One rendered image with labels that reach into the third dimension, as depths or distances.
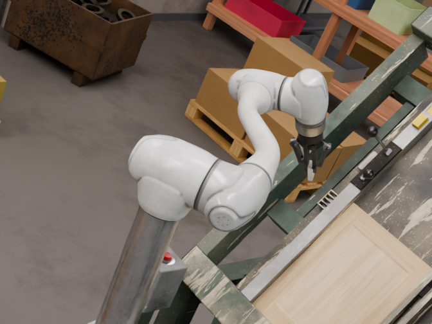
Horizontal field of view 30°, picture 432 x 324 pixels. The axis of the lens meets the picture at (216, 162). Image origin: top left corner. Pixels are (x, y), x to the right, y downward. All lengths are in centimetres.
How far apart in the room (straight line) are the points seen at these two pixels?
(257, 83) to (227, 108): 359
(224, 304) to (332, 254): 40
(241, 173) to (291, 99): 49
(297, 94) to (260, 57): 389
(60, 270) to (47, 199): 61
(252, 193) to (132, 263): 35
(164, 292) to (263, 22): 550
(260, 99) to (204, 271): 79
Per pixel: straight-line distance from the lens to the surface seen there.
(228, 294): 276
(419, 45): 302
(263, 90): 228
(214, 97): 596
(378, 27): 728
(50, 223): 435
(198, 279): 282
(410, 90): 302
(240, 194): 180
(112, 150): 525
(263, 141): 204
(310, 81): 225
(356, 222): 276
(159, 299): 272
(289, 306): 271
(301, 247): 275
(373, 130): 274
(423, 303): 257
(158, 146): 185
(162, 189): 184
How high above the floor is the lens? 238
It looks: 25 degrees down
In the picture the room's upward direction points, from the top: 24 degrees clockwise
